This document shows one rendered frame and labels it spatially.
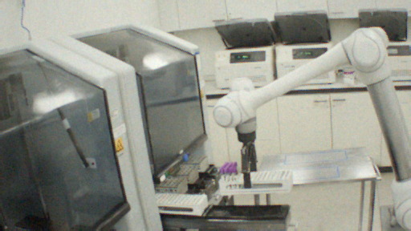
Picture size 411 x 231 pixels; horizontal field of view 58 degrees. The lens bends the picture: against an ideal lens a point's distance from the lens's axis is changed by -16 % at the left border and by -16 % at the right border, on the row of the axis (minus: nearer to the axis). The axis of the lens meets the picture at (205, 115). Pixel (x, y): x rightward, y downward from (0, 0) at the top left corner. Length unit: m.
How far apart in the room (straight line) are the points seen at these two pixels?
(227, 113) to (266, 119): 2.54
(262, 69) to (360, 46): 2.65
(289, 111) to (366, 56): 2.68
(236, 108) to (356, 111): 2.52
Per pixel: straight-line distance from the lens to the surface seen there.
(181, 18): 4.40
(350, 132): 3.95
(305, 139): 3.99
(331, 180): 1.93
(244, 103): 1.49
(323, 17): 4.02
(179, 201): 1.79
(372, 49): 1.31
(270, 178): 1.74
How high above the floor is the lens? 1.57
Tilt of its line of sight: 13 degrees down
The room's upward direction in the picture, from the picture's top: 7 degrees counter-clockwise
